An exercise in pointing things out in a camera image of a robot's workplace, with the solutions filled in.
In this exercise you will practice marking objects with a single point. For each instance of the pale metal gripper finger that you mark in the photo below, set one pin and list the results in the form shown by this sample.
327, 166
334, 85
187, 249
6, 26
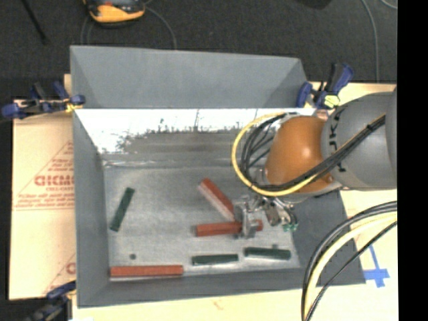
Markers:
250, 227
242, 209

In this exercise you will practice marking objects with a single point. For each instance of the red-brown block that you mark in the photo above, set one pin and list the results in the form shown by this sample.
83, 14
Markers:
216, 196
217, 228
147, 271

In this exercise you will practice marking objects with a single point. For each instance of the dark green flat block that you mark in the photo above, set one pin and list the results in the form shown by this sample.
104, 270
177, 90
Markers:
267, 253
122, 209
214, 259

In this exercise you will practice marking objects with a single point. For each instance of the grey metal bin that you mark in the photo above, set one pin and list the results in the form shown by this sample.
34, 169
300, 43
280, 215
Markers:
160, 186

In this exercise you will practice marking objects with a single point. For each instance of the brown cardboard board red print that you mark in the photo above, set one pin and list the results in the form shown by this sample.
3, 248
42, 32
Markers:
40, 212

